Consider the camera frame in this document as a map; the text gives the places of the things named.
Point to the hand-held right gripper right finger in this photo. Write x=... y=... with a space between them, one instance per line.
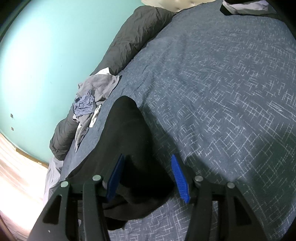
x=180 y=180

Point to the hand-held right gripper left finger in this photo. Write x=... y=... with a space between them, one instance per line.
x=115 y=178

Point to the black pants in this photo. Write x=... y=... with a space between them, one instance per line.
x=129 y=139

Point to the grey knit garment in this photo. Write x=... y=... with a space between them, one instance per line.
x=81 y=132

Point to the light grey bed sheet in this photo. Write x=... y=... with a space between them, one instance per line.
x=52 y=180

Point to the white sock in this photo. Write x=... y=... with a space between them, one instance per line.
x=94 y=115

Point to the white garment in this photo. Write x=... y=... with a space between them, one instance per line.
x=75 y=118
x=101 y=71

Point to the blue-grey wrinkled garment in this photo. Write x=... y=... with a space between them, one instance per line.
x=84 y=105

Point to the grey shirt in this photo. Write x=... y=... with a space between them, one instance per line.
x=101 y=85

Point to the pink curtain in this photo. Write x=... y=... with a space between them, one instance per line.
x=18 y=185

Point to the dark grey rolled duvet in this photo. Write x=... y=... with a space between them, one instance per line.
x=138 y=34

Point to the cream tufted headboard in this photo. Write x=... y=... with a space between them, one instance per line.
x=173 y=3

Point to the folded black garment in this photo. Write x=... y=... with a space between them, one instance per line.
x=225 y=8

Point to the wooden window frame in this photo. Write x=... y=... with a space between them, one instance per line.
x=32 y=158

